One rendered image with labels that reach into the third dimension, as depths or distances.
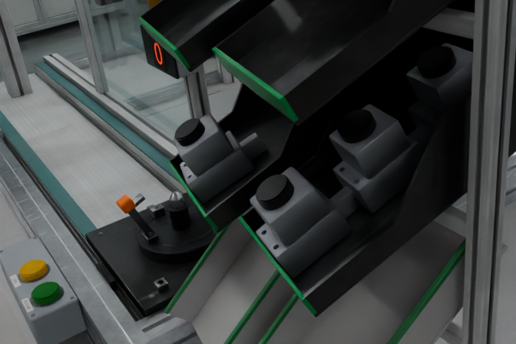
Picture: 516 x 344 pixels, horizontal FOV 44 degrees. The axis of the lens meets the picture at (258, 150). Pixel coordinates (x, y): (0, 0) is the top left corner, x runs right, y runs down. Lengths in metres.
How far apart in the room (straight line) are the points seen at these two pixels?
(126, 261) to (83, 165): 0.48
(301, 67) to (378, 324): 0.27
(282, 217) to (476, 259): 0.16
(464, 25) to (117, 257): 0.68
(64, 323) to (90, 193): 0.40
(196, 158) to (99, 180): 0.75
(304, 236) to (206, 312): 0.31
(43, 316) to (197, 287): 0.26
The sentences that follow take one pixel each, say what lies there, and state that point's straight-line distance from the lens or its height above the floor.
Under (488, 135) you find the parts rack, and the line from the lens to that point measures 0.46.
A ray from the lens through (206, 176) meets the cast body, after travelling 0.62.
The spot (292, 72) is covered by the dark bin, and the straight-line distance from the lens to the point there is 0.46.
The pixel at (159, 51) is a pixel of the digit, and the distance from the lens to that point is 1.09.
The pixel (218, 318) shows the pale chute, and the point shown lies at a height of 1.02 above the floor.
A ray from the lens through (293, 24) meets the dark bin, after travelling 0.52.
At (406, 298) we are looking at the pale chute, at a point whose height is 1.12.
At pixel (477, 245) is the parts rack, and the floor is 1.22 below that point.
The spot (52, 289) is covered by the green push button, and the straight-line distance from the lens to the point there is 0.97.
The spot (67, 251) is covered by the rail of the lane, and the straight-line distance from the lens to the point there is 1.07.
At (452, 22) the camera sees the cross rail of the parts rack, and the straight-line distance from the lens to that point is 0.46.
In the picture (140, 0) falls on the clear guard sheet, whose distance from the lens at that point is 1.27.
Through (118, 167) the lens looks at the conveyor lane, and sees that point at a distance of 1.38.
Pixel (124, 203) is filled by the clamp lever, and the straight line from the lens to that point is 0.92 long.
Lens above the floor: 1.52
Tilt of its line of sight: 27 degrees down
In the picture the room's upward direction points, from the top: 7 degrees counter-clockwise
